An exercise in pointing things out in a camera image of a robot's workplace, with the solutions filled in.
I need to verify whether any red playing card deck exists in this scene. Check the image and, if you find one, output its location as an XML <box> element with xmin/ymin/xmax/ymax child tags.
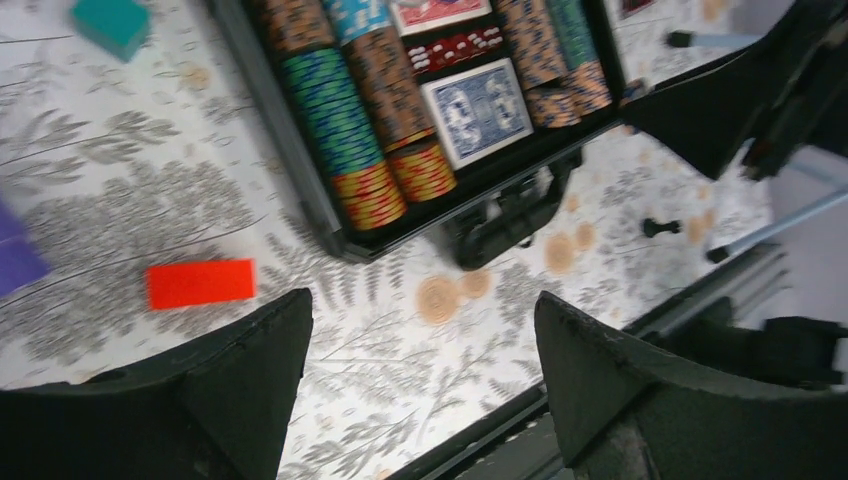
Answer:
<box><xmin>387</xmin><ymin>0</ymin><xmax>492</xmax><ymax>36</ymax></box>

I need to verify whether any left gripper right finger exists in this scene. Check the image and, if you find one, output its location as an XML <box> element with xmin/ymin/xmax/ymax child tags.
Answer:
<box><xmin>534</xmin><ymin>292</ymin><xmax>847</xmax><ymax>479</ymax></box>

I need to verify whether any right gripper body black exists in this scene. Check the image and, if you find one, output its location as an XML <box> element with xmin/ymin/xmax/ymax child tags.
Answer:
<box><xmin>743</xmin><ymin>1</ymin><xmax>847</xmax><ymax>181</ymax></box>

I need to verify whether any red rectangular block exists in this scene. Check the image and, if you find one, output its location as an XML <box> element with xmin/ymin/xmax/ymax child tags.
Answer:
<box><xmin>146</xmin><ymin>259</ymin><xmax>257</xmax><ymax>310</ymax></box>

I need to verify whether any red black triangle card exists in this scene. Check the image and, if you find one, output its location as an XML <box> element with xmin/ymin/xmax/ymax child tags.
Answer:
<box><xmin>619</xmin><ymin>0</ymin><xmax>655</xmax><ymax>19</ymax></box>

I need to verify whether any brown chip stack far left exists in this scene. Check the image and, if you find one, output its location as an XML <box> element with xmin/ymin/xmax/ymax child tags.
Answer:
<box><xmin>254</xmin><ymin>1</ymin><xmax>407</xmax><ymax>231</ymax></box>

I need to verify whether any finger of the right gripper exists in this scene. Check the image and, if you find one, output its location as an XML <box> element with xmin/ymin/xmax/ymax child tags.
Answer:
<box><xmin>620</xmin><ymin>49</ymin><xmax>795</xmax><ymax>180</ymax></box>

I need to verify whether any black small knob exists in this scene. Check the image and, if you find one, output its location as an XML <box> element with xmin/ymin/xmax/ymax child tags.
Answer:
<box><xmin>641</xmin><ymin>218</ymin><xmax>682</xmax><ymax>238</ymax></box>

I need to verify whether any floral table mat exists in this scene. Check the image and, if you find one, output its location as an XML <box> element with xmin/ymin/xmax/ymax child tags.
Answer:
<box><xmin>1</xmin><ymin>1</ymin><xmax>771</xmax><ymax>479</ymax></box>

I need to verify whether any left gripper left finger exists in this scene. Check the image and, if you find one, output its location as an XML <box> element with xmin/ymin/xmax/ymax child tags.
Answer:
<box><xmin>1</xmin><ymin>288</ymin><xmax>313</xmax><ymax>479</ymax></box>

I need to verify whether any blue playing card deck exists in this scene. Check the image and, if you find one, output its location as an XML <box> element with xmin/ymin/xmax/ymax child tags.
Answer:
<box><xmin>421</xmin><ymin>58</ymin><xmax>534</xmax><ymax>170</ymax></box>

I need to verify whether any teal small cube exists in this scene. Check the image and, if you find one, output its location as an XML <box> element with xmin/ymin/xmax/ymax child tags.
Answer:
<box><xmin>70</xmin><ymin>0</ymin><xmax>151</xmax><ymax>63</ymax></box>

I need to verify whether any light blue tripod stand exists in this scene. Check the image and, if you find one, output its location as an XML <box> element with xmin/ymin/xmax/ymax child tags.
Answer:
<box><xmin>706</xmin><ymin>22</ymin><xmax>847</xmax><ymax>263</ymax></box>

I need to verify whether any black poker chip case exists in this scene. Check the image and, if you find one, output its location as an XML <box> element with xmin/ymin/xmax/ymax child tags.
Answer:
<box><xmin>207</xmin><ymin>1</ymin><xmax>624</xmax><ymax>270</ymax></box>

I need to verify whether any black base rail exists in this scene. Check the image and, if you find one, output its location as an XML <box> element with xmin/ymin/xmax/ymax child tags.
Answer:
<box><xmin>394</xmin><ymin>243</ymin><xmax>789</xmax><ymax>479</ymax></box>

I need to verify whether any purple toy microphone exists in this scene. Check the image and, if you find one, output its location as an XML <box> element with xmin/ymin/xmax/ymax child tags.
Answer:
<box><xmin>1</xmin><ymin>200</ymin><xmax>50</xmax><ymax>297</ymax></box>

